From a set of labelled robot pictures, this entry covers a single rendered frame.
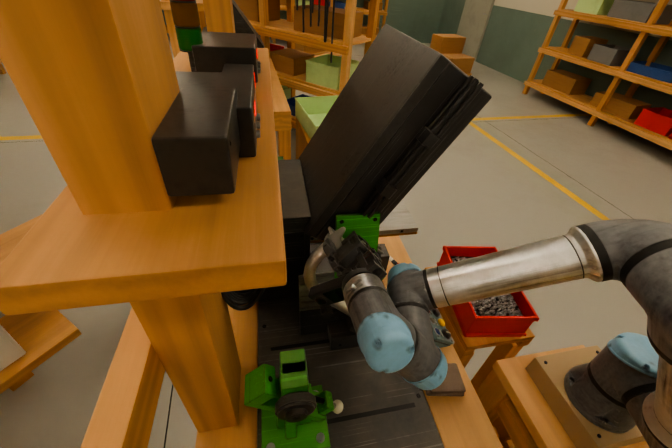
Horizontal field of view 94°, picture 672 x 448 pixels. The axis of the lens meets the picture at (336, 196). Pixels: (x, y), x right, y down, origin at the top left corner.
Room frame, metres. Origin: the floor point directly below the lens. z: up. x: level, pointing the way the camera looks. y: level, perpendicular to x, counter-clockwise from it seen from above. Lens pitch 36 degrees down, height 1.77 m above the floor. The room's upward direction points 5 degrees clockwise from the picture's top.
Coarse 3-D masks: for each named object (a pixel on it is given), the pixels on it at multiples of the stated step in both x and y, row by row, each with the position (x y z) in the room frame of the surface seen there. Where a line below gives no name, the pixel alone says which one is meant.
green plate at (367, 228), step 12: (336, 216) 0.60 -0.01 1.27; (348, 216) 0.60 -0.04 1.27; (360, 216) 0.61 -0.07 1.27; (372, 216) 0.61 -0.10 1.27; (336, 228) 0.59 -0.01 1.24; (348, 228) 0.59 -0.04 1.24; (360, 228) 0.60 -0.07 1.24; (372, 228) 0.61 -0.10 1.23; (372, 240) 0.60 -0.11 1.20; (336, 276) 0.55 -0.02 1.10
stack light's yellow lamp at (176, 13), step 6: (174, 6) 0.69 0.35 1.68; (180, 6) 0.69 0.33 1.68; (186, 6) 0.70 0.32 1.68; (192, 6) 0.71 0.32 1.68; (174, 12) 0.70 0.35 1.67; (180, 12) 0.69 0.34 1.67; (186, 12) 0.70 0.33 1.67; (192, 12) 0.70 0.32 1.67; (174, 18) 0.70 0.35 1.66; (180, 18) 0.69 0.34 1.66; (186, 18) 0.70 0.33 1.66; (192, 18) 0.70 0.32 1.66; (198, 18) 0.72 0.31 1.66; (180, 24) 0.69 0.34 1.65; (186, 24) 0.69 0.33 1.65; (192, 24) 0.70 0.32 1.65; (198, 24) 0.72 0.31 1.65
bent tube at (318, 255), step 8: (320, 248) 0.53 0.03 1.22; (312, 256) 0.52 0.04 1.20; (320, 256) 0.52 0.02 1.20; (312, 264) 0.51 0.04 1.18; (304, 272) 0.51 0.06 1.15; (312, 272) 0.51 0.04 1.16; (304, 280) 0.50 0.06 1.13; (312, 280) 0.50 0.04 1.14; (336, 304) 0.49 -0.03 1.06; (344, 304) 0.50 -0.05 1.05; (344, 312) 0.49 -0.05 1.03
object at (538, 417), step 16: (544, 352) 0.53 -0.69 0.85; (496, 368) 0.48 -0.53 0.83; (512, 368) 0.47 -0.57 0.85; (512, 384) 0.43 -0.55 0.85; (528, 384) 0.43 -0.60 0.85; (512, 400) 0.40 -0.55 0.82; (528, 400) 0.39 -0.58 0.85; (544, 400) 0.39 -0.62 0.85; (528, 416) 0.35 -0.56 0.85; (544, 416) 0.35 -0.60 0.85; (544, 432) 0.32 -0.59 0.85; (560, 432) 0.32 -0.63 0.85
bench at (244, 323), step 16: (256, 304) 0.59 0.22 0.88; (240, 320) 0.53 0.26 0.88; (256, 320) 0.53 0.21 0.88; (240, 336) 0.48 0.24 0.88; (256, 336) 0.48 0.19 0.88; (240, 352) 0.43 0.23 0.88; (256, 352) 0.44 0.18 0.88; (240, 384) 0.35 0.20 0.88; (240, 400) 0.32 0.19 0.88; (240, 416) 0.28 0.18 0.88; (256, 416) 0.29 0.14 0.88; (208, 432) 0.25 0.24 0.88; (224, 432) 0.25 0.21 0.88; (240, 432) 0.25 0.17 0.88; (256, 432) 0.25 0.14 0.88
